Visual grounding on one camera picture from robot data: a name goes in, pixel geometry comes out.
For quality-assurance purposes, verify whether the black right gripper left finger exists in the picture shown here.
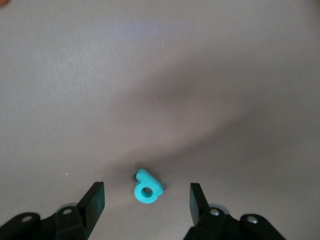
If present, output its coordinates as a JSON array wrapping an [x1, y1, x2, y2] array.
[[0, 181, 105, 240]]

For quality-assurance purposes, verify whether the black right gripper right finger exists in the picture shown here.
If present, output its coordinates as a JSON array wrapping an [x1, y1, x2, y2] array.
[[184, 182, 287, 240]]

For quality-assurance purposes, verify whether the teal foam letter p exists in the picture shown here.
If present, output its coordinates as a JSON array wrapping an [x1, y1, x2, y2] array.
[[134, 168, 165, 205]]

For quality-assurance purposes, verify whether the brown table cover mat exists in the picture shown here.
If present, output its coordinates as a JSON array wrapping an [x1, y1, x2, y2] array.
[[0, 0, 320, 240]]

